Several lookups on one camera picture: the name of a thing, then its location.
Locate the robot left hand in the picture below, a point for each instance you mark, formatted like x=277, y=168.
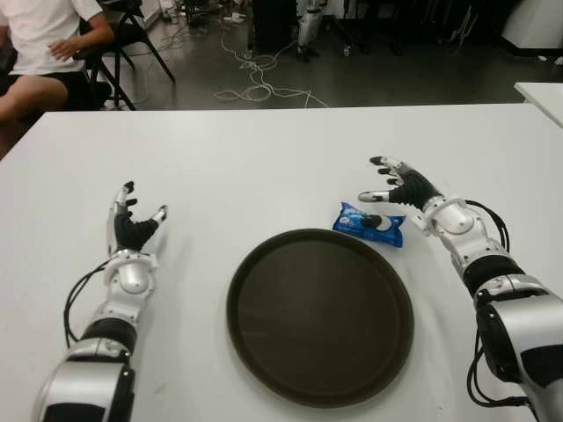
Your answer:
x=125, y=233

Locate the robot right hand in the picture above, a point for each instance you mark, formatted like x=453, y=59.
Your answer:
x=415, y=186

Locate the blue Oreo cookie packet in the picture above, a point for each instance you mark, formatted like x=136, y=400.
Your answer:
x=352, y=222

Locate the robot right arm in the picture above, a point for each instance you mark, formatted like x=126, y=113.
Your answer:
x=455, y=220

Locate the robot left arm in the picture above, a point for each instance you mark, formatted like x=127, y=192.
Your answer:
x=132, y=277

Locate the white side table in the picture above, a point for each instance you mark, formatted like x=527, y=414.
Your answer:
x=543, y=94

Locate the round dark brown tray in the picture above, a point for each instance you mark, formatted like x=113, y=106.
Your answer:
x=321, y=316

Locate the silver humanoid robot legs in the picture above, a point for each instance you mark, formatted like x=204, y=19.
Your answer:
x=308, y=26

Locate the black chair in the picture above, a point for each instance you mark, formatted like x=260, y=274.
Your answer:
x=127, y=35

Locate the white machine housing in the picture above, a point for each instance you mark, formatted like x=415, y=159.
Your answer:
x=536, y=22

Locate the seated person in white shirt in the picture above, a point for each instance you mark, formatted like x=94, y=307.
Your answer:
x=39, y=39

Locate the black cabinet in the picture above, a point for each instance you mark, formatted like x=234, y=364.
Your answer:
x=275, y=22

